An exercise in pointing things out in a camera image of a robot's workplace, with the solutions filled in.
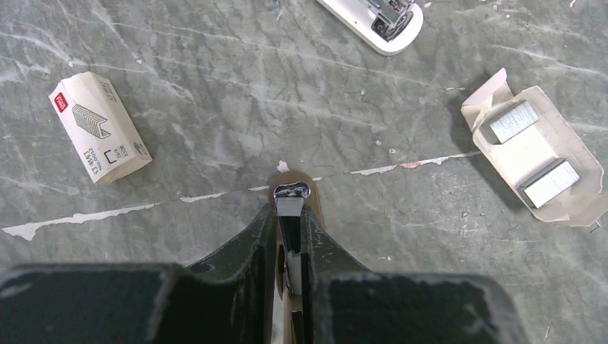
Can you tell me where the brown stapler base part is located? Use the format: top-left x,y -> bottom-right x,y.
267,171 -> 323,343

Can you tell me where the white staple box tray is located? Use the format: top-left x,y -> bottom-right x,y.
460,69 -> 607,226

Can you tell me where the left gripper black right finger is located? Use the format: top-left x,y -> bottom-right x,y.
301,207 -> 528,343

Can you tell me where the white staple box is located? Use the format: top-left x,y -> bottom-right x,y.
49,72 -> 153,184

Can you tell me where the staple strip in tray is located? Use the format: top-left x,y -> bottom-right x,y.
518,158 -> 581,209
486,100 -> 539,144

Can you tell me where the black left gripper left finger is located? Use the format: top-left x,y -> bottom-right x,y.
1,204 -> 277,343

